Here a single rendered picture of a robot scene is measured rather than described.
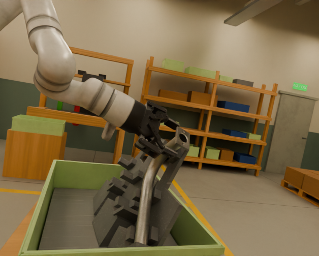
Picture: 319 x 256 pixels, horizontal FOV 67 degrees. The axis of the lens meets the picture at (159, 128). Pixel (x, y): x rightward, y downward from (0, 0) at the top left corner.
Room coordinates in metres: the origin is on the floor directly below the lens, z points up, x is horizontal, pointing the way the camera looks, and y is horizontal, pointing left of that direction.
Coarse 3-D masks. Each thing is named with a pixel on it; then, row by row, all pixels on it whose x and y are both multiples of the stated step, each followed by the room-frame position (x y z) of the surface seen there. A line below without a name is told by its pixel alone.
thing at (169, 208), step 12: (180, 156) 0.63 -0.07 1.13; (168, 168) 0.65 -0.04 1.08; (168, 180) 0.62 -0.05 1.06; (168, 192) 0.59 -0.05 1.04; (156, 204) 0.60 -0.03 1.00; (168, 204) 0.56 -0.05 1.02; (180, 204) 0.52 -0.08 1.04; (156, 216) 0.57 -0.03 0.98; (168, 216) 0.53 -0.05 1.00; (120, 228) 0.58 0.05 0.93; (168, 228) 0.51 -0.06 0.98; (120, 240) 0.54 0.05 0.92
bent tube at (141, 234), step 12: (180, 132) 0.60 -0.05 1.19; (168, 144) 0.61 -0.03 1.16; (180, 144) 0.57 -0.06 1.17; (156, 168) 0.63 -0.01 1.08; (144, 180) 0.62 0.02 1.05; (144, 192) 0.59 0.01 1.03; (144, 204) 0.56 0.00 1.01; (144, 216) 0.54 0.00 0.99; (144, 228) 0.52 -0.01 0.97; (144, 240) 0.50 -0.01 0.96
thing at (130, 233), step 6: (138, 192) 0.61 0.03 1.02; (156, 192) 0.60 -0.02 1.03; (132, 198) 0.61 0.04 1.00; (138, 198) 0.60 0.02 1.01; (156, 198) 0.60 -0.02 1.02; (132, 228) 0.53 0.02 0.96; (150, 228) 0.53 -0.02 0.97; (156, 228) 0.53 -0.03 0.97; (126, 234) 0.53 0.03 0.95; (132, 234) 0.52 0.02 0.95; (150, 234) 0.52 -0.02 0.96; (156, 234) 0.52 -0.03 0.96; (126, 240) 0.52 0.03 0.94; (132, 240) 0.52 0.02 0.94; (150, 240) 0.51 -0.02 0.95; (156, 240) 0.51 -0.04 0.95
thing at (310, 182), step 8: (288, 168) 5.04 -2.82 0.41; (296, 168) 5.04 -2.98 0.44; (288, 176) 4.98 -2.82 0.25; (296, 176) 4.74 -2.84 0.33; (304, 176) 4.51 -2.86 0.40; (312, 176) 4.42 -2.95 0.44; (280, 184) 5.12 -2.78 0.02; (296, 184) 4.69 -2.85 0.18; (304, 184) 4.47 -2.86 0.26; (312, 184) 4.29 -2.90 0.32; (296, 192) 4.72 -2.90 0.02; (304, 192) 4.49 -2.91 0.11; (312, 192) 4.26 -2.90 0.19
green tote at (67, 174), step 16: (48, 176) 0.77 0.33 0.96; (64, 176) 0.97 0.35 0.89; (80, 176) 0.99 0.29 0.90; (96, 176) 1.01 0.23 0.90; (112, 176) 1.03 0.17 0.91; (48, 192) 0.74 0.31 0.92; (48, 208) 0.85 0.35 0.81; (32, 224) 0.48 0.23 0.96; (176, 224) 0.74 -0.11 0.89; (192, 224) 0.65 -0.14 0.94; (32, 240) 0.46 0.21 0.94; (176, 240) 0.72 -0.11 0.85; (192, 240) 0.63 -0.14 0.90; (208, 240) 0.57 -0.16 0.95
